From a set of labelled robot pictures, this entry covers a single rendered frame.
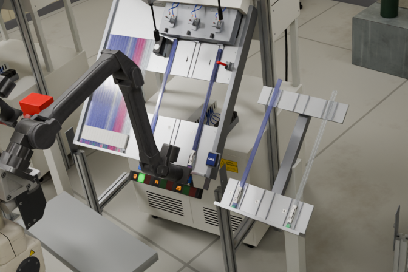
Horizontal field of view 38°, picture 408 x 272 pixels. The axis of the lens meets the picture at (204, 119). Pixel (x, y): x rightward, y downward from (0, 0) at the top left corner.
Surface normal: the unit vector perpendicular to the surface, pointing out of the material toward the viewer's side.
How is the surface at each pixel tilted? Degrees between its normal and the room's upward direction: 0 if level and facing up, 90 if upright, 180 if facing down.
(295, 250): 90
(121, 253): 0
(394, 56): 90
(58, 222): 0
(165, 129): 47
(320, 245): 0
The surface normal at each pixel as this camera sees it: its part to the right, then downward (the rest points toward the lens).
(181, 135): -0.44, -0.21
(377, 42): -0.69, 0.45
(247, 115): -0.12, -0.84
